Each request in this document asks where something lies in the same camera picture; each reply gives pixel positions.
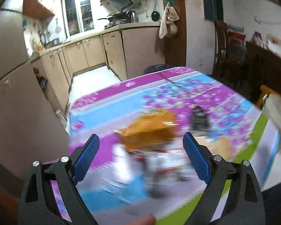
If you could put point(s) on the beige kitchen base cabinets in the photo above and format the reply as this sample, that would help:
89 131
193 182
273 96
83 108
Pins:
128 49

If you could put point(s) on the black wok on stove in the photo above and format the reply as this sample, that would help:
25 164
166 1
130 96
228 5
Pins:
118 16

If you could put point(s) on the dark wooden chair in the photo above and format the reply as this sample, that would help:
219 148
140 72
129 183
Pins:
229 53

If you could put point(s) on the beige refrigerator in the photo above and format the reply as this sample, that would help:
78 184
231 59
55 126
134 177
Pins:
29 128

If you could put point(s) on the orange plastic wrapper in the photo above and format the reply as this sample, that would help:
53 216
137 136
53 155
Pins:
154 128

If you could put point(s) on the white plastic bag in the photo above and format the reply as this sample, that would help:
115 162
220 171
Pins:
151 170

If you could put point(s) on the dark wooden dining table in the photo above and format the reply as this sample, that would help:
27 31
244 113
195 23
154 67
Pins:
263 67

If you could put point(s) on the blue black garbage bag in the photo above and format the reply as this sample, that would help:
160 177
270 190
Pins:
157 68

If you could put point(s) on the floral striped tablecloth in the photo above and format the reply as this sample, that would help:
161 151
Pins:
253 136

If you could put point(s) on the kitchen window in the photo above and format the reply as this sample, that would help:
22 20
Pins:
77 15

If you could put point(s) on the white plastic trash bucket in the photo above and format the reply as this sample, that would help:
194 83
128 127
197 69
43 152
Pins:
272 109

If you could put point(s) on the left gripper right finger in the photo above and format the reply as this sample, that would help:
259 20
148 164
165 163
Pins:
244 204

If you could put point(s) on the small black packet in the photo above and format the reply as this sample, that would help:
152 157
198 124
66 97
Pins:
199 125

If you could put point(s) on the hanging beige cloth bag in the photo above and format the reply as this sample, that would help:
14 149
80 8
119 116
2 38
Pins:
168 28

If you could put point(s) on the person's left hand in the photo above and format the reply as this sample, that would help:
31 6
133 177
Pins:
146 220

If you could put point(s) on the small brown cardboard box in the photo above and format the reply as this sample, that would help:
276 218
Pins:
222 147

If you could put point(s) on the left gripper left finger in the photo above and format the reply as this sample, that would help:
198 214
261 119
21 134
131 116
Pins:
38 204

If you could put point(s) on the wooden wall shelf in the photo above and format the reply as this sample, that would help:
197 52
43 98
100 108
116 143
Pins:
34 9

